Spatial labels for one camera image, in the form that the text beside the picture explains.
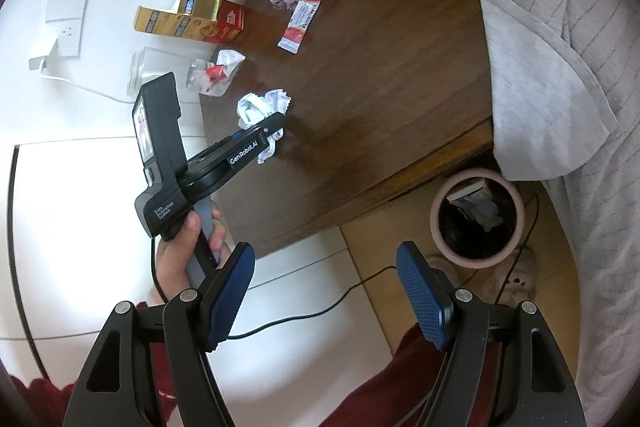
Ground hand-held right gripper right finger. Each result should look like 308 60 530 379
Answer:
396 243 587 427

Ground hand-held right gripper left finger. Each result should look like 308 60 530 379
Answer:
62 242 257 427

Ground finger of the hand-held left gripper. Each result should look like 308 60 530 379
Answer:
202 127 263 158
227 111 287 170

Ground white tissue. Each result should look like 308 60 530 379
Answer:
474 201 504 234
236 89 291 166

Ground pink trash bin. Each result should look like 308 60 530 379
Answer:
430 167 526 269

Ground person's left hand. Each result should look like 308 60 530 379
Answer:
155 202 233 304

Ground red and white wrapper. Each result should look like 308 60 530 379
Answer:
199 48 247 98

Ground clear glass jar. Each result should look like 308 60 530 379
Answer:
126 46 206 96

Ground red box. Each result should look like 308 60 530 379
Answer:
215 0 247 44

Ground tall yellow box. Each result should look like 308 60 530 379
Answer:
133 5 221 44

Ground red and white tube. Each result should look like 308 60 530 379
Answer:
277 0 325 56

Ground wooden nightstand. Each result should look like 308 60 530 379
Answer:
200 0 507 258

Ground gold box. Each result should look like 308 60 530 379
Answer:
176 0 224 24

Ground white charger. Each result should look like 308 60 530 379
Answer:
28 38 62 75

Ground grey blanket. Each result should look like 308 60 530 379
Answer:
474 0 640 427

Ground white cable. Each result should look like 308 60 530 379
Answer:
39 67 132 104

